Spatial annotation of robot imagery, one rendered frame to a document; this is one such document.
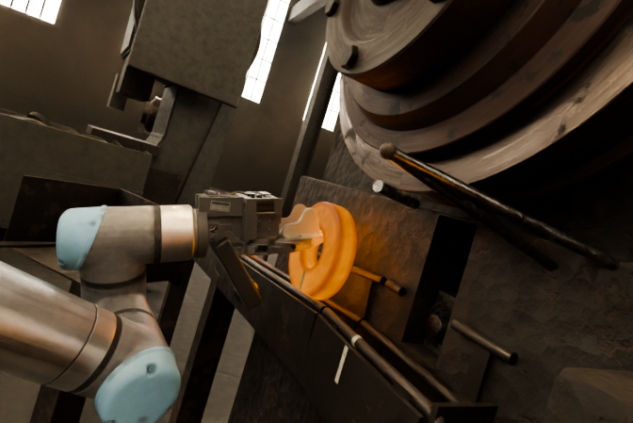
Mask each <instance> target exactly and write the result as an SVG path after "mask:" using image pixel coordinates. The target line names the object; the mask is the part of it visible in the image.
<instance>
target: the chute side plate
mask: <svg viewBox="0 0 633 423"><path fill-rule="evenodd" d="M192 259H193V260H194V261H195V262H196V263H197V264H198V265H199V267H200V268H201V269H202V270H203V271H204V272H205V274H206V275H207V276H208V277H209V278H210V279H212V276H213V273H214V269H216V271H217V272H218V274H219V283H218V289H219V290H220V291H221V292H222V293H223V294H224V296H225V297H226V298H227V299H228V300H229V301H230V302H231V304H232V305H233V306H234V307H235V308H236V309H237V311H238V312H239V313H240V314H241V315H242V316H243V317H244V318H245V319H246V320H247V321H248V322H249V323H250V324H251V326H252V327H253V328H254V329H255V330H256V331H257V333H258V334H259V335H260V336H261V337H262V338H263V339H264V341H265V342H266V343H267V344H268V345H269V347H270V348H271V349H272V350H273V351H274V352H275V353H276V355H277V356H278V357H279V358H280V359H281V360H282V361H283V363H284V364H285V365H286V366H287V367H288V368H289V370H290V371H291V372H292V373H293V374H294V375H295V376H296V378H297V379H298V380H299V381H300V383H301V385H302V386H303V388H304V389H305V391H306V392H307V394H308V395H309V397H310V398H311V400H312V401H313V403H314V404H315V405H316V407H317V409H318V410H319V412H320V413H321V415H322V416H323V418H324V419H325V421H326V422H327V423H350V422H351V420H352V419H353V420H354V421H355V422H356V423H423V421H424V416H423V415H422V414H420V413H419V412H418V411H417V410H416V409H415V407H414V406H413V405H412V404H411V403H410V402H409V401H408V400H407V399H406V398H404V397H403V396H402V395H401V394H400V393H399V392H398V390H397V389H396V388H395V387H394V386H393V385H392V384H391V383H390V382H389V381H387V380H386V379H385V378H384V377H383V376H382V374H381V373H380V372H379V371H378V370H377V369H376V368H375V367H374V366H373V365H371V364H370V363H369V362H368V361H367V360H366V359H365V358H364V357H363V356H362V355H361V354H360V353H359V352H358V351H357V350H356V349H355V348H354V347H353V346H352V345H351V344H350V343H349V342H348V341H347V340H346V339H345V338H344V337H343V336H342V335H341V334H340V333H339V332H338V331H337V330H336V329H335V328H334V327H333V326H332V325H331V324H330V323H329V322H328V321H327V320H326V319H325V318H324V317H323V316H322V315H320V314H319V313H318V312H317V311H315V310H314V309H312V308H311V307H309V306H308V305H306V304H305V303H304V302H302V301H300V300H299V299H297V298H296V297H294V296H293V295H291V294H290V293H289V292H287V291H286V290H284V289H283V288H281V287H280V286H278V285H277V284H275V283H274V282H272V281H271V280H270V279H269V278H267V277H266V276H264V275H263V274H262V273H260V272H259V271H257V270H256V269H254V268H252V267H251V266H250V265H248V264H247V263H245V262H244V261H242V260H241V259H240V260H241V262H242V264H243V266H244V268H245V269H246V271H247V272H248V274H249V276H250V278H251V279H252V280H254V281H255V282H256V283H257V284H258V287H259V295H260V297H261V298H262V303H261V304H259V305H258V306H256V307H255V308H253V309H252V310H248V309H247V307H246V306H245V304H244V303H243V304H242V303H240V302H239V301H237V300H236V298H235V295H234V287H233V285H232V284H231V282H230V280H229V278H228V277H227V275H226V273H225V271H224V270H223V268H222V266H221V264H220V263H219V260H218V258H217V257H216V256H215V254H214V252H213V251H212V249H211V247H210V245H209V244H208V245H207V253H206V256H205V257H203V258H194V257H192ZM345 345H346V346H347V347H348V352H347V355H346V358H345V362H344V364H343V367H342V371H341V374H340V377H339V381H338V383H336V382H335V377H336V373H337V370H338V368H339V364H340V361H341V358H342V354H343V351H344V347H345Z"/></svg>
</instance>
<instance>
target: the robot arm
mask: <svg viewBox="0 0 633 423"><path fill-rule="evenodd" d="M233 193H234V194H235V195H234V194H233ZM232 194H233V195H232ZM282 206H283V198H277V197H274V196H272V195H271V194H270V193H268V192H265V191H259V192H250V191H248V192H242V191H234V192H232V193H231V195H206V194H195V206H193V208H192V207H191V206H190V205H189V204H182V205H160V206H159V205H143V206H106V205H102V206H99V207H84V208H71V209H68V210H66V211H65V212H64V213H63V214H62V215H61V216H60V218H59V221H58V225H57V262H58V265H59V266H60V267H61V268H62V269H73V270H74V271H78V270H79V276H80V284H81V298H79V297H77V296H75V295H74V294H72V293H70V292H67V291H65V290H63V289H61V288H59V287H56V286H54V285H51V284H49V283H47V282H45V281H43V280H41V279H39V278H37V277H34V276H32V275H30V274H28V273H26V272H24V271H21V270H19V269H17V268H15V267H12V266H10V265H8V264H6V263H4V262H2V261H0V373H2V374H6V375H9V376H12V377H15V378H19V379H22V380H26V381H29V382H34V383H38V384H41V385H44V386H48V387H51V388H55V389H57V390H61V391H64V392H70V393H73V394H75V395H77V396H81V397H85V398H88V399H93V400H94V405H95V410H96V413H97V414H98V415H99V416H100V418H101V420H102V422H103V423H155V422H156V421H157V420H159V419H160V418H161V417H162V416H163V415H164V414H165V413H166V412H167V411H168V410H169V409H170V408H171V407H172V404H173V403H174V402H175V401H176V399H177V397H178V395H179V391H180V387H181V376H180V372H179V369H178V367H177V365H176V358H175V354H174V352H173V351H172V350H171V349H170V348H169V346H168V344H167V341H166V339H165V337H164V335H163V334H162V332H161V330H160V328H159V325H158V323H157V321H156V319H155V316H154V313H153V311H152V309H151V307H150V305H149V303H148V302H147V297H146V264H152V263H159V262H160V263H164V262H175V261H186V260H191V258H192V257H194V258H203V257H205V256H206V253H207V245H208V244H209V245H210V247H211V249H212V251H213V252H214V254H215V256H216V257H217V258H218V260H219V263H220V264H221V266H222V268H223V270H224V271H225V273H226V275H227V277H228V278H229V280H230V282H231V284H232V285H233V287H234V295H235V298H236V300H237V301H239V302H240V303H242V304H243V303H244V304H245V306H246V307H247V309H248V310H252V309H253V308H255V307H256V306H258V305H259V304H261V303H262V298H261V297H260V295H259V287H258V284H257V283H256V282H255V281H254V280H252V279H251V278H250V276H249V274H248V272H247V271H246V269H245V268H244V266H243V264H242V262H241V260H240V258H239V257H238V255H242V254H244V253H245V254H247V255H271V254H274V253H290V252H300V251H304V250H308V249H311V248H312V247H315V246H317V245H319V244H321V243H322V242H323V234H322V231H319V227H318V221H317V212H316V210H315V209H314V208H311V207H310V208H307V207H306V206H305V205H304V204H297V205H295V206H294V208H293V210H292V212H291V214H290V216H289V217H288V218H282ZM212 225H215V227H214V228H213V229H211V230H209V228H210V227H211V226H212Z"/></svg>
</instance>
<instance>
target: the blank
mask: <svg viewBox="0 0 633 423"><path fill-rule="evenodd" d="M311 208H314V209H315V210H316V216H317V221H318V227H319V231H322V234H323V249H322V253H321V255H320V257H319V259H318V261H317V251H318V247H319V245H320V244H319V245H317V246H315V247H312V248H311V249H308V250H304V251H300V252H291V253H290V254H289V277H290V281H291V284H292V285H293V286H295V287H296V288H298V289H300V290H301V291H303V292H304V293H306V294H308V295H309V296H311V297H312V298H314V299H316V300H319V301H323V300H327V299H328V298H330V297H332V296H333V295H335V294H336V293H337V292H338V291H339V290H340V288H341V287H342V286H343V284H344V283H345V281H346V280H347V279H348V277H349V273H350V271H351V268H352V265H353V262H354V258H355V253H356V246H357V234H356V227H355V223H354V220H353V217H352V215H351V214H350V212H349V211H348V210H347V209H346V208H344V207H342V206H339V205H336V204H333V203H328V202H322V203H317V204H315V205H313V206H312V207H311Z"/></svg>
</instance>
